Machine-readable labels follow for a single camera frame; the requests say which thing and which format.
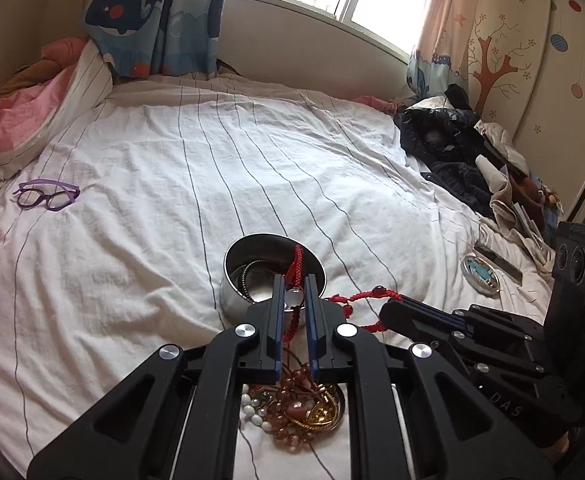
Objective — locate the orange cloth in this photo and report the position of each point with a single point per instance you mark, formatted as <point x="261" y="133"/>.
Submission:
<point x="32" y="72"/>

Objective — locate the black comb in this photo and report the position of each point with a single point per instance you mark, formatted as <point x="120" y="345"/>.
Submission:
<point x="507" y="267"/>

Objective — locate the white striped duvet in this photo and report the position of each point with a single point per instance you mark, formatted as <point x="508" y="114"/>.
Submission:
<point x="222" y="160"/>

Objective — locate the round metal bowl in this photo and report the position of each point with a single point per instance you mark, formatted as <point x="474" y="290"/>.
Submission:
<point x="272" y="247"/>

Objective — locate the pink bed sheet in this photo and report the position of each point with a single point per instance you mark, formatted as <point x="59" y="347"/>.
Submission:
<point x="2" y="130"/>

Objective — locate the round tin blue print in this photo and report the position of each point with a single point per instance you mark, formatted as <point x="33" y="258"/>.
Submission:
<point x="481" y="272"/>

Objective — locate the wardrobe with tree decal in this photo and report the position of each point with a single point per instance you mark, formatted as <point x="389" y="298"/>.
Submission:
<point x="522" y="60"/>

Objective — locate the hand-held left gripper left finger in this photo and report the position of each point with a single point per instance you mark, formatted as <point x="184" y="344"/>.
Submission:
<point x="275" y="320"/>

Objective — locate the purple glasses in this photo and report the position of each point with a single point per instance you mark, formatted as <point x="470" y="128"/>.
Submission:
<point x="72" y="193"/>

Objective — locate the blue whale print curtain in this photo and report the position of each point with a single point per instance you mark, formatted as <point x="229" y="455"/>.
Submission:
<point x="122" y="10"/>

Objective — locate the beige cloth bag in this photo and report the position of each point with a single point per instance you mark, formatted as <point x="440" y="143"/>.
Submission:
<point x="517" y="205"/>

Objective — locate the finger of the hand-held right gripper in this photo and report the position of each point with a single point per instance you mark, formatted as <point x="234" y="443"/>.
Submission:
<point x="422" y="312"/>
<point x="497" y="357"/>

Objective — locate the pink curtain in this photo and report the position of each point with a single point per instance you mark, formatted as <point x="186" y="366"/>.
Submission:
<point x="437" y="10"/>

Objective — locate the dark bangle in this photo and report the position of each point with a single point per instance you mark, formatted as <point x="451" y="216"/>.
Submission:
<point x="246" y="280"/>

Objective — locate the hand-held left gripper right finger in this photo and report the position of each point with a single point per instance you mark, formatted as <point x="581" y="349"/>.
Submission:
<point x="313" y="320"/>

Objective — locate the heap of mixed jewelry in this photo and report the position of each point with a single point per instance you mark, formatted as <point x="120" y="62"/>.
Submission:
<point x="312" y="405"/>

